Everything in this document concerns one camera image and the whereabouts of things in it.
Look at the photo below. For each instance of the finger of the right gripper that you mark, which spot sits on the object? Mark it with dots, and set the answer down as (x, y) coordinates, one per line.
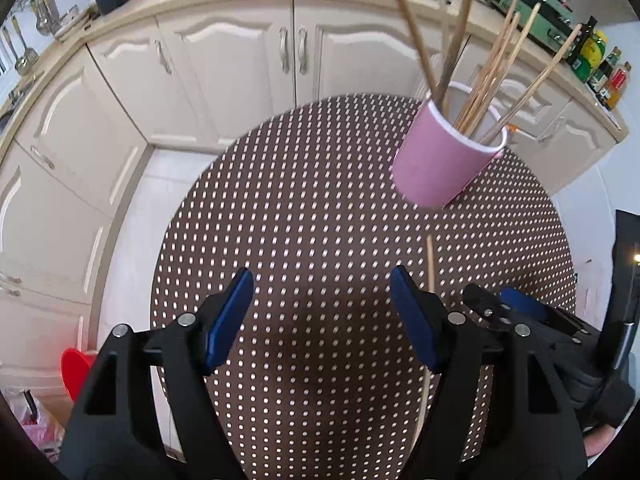
(488, 306)
(540, 307)

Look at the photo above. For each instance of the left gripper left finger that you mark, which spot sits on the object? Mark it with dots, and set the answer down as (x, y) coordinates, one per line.
(113, 431)

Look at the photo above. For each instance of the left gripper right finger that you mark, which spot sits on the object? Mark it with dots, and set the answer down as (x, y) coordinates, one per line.
(531, 430)

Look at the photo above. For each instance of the wooden chopstick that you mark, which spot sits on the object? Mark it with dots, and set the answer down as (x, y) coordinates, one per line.
(418, 44)
(507, 61)
(494, 56)
(444, 29)
(430, 275)
(532, 88)
(489, 80)
(452, 53)

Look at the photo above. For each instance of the pink plastic bag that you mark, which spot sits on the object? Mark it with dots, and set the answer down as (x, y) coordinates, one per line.
(45, 431)

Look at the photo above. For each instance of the red plastic stool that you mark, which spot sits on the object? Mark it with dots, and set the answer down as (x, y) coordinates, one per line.
(74, 368)

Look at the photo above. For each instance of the pink cylindrical utensil holder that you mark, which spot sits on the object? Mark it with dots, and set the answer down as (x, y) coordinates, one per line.
(436, 162)

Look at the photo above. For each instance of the brown polka dot tablecloth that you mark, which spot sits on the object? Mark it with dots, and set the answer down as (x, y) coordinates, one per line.
(321, 382)

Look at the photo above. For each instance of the dark soy sauce bottle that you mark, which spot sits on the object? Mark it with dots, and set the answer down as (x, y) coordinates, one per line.
(600, 76)

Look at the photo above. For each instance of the red label vinegar bottle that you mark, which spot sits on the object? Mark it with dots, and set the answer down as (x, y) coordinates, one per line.
(614, 87)

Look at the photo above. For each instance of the green yellow oil bottle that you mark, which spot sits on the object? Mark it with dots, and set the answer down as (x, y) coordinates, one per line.
(590, 56)

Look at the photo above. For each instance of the dark glass sauce bottle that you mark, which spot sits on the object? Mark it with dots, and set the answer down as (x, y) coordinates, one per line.
(584, 34)

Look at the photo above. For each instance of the base cabinets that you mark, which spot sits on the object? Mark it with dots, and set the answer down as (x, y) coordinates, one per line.
(154, 74)

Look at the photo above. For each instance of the stack of bowls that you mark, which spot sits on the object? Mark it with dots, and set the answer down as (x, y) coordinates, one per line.
(73, 20)

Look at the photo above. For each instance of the wall utensil rack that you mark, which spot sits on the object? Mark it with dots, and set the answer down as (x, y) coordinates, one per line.
(20, 21)

